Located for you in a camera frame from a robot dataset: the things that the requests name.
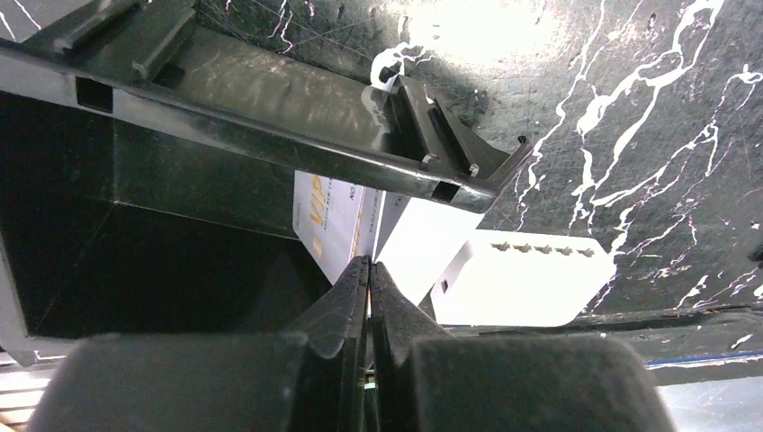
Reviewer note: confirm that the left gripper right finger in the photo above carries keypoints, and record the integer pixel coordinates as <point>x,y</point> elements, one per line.
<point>430,380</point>

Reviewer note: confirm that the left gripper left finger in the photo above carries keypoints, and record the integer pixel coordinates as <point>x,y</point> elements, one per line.
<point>308,377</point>

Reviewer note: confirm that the white card stack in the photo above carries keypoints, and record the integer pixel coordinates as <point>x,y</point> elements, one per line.
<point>517,279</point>

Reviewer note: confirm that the white VIP card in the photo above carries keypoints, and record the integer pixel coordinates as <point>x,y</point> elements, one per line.
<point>335,220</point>

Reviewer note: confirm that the white magnetic stripe card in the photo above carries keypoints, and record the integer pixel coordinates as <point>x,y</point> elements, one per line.
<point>418,239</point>

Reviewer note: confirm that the black open tray box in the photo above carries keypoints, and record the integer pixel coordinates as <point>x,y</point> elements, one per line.
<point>148,164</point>

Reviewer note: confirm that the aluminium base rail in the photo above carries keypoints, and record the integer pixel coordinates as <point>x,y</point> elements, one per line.
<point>708,363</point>

